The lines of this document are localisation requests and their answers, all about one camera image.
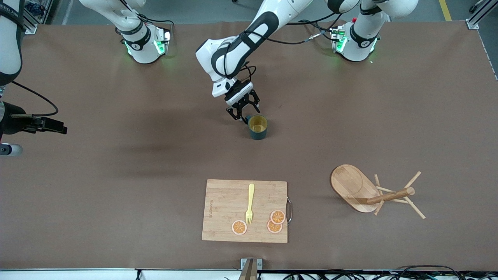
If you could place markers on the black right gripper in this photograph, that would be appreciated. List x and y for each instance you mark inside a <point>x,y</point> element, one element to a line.
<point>13,123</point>

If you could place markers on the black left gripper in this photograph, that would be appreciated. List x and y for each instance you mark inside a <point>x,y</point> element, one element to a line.
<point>246,101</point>

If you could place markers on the teal mug yellow inside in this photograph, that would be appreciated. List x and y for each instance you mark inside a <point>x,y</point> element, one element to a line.
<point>258,132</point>

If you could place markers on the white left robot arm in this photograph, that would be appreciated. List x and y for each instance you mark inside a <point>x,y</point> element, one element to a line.
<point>206,54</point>

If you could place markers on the wooden mug tree rack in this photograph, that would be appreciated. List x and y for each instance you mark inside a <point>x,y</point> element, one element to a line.
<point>350,182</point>

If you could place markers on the yellow plastic fork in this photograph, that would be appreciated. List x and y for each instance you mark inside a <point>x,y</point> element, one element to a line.
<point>251,194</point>

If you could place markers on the orange slice toy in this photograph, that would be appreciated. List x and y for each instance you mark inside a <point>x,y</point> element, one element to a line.
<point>239,227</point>
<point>277,216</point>
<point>273,228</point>

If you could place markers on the aluminium frame profile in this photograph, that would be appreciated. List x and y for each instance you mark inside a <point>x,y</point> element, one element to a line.
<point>472,24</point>
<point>31,28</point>

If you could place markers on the white table edge rail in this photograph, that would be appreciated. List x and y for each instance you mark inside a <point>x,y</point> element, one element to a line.
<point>78,274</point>

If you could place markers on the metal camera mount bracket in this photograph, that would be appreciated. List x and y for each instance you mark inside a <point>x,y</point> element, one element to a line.
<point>249,268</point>

